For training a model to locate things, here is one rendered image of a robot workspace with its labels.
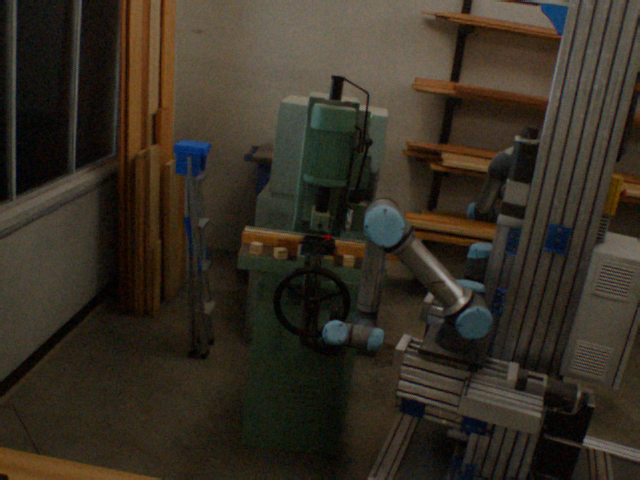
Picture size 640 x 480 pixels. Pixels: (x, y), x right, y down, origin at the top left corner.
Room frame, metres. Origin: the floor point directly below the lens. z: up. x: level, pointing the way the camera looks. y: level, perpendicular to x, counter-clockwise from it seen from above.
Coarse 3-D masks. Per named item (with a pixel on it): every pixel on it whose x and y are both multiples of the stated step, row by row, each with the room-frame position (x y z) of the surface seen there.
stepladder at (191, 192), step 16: (176, 144) 3.14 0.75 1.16; (192, 144) 3.18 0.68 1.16; (208, 144) 3.24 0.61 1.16; (176, 160) 3.13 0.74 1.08; (192, 160) 3.12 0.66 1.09; (192, 176) 3.12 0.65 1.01; (192, 192) 3.11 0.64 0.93; (192, 208) 3.10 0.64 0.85; (192, 224) 3.10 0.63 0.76; (192, 240) 3.11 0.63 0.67; (192, 272) 3.14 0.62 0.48; (208, 272) 3.31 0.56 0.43; (192, 288) 3.13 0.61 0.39; (208, 288) 3.28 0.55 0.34; (192, 304) 3.13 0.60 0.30; (208, 304) 3.24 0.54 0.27; (192, 320) 3.12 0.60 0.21; (208, 320) 3.27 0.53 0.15; (192, 336) 3.11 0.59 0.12; (192, 352) 3.09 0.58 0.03; (208, 352) 3.14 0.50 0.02
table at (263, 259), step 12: (240, 252) 2.40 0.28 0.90; (264, 252) 2.43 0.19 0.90; (240, 264) 2.37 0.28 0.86; (252, 264) 2.37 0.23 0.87; (264, 264) 2.37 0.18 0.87; (276, 264) 2.37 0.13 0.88; (288, 264) 2.37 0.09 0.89; (336, 264) 2.41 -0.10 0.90; (360, 264) 2.45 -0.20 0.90; (348, 276) 2.38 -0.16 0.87; (360, 276) 2.38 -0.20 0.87; (384, 276) 2.38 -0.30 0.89
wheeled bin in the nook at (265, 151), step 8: (248, 152) 4.44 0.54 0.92; (256, 152) 4.36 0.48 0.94; (264, 152) 4.31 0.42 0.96; (272, 152) 4.33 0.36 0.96; (248, 160) 4.32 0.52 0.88; (256, 160) 4.23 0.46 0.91; (264, 160) 4.22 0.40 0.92; (264, 168) 4.26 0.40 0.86; (256, 176) 4.29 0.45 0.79; (264, 176) 4.26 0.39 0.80; (256, 184) 4.29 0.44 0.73; (264, 184) 4.27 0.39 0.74; (256, 192) 4.28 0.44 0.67; (256, 200) 4.29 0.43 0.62; (240, 272) 4.28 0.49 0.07; (248, 272) 4.25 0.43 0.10; (240, 280) 4.27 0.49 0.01; (248, 280) 4.27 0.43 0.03
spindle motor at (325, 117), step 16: (320, 112) 2.47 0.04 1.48; (336, 112) 2.45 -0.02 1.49; (352, 112) 2.49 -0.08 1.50; (320, 128) 2.47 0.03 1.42; (336, 128) 2.45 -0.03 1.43; (352, 128) 2.50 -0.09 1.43; (320, 144) 2.46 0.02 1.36; (336, 144) 2.46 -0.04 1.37; (320, 160) 2.46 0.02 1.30; (336, 160) 2.46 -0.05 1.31; (304, 176) 2.51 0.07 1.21; (320, 176) 2.46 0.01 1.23; (336, 176) 2.47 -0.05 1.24
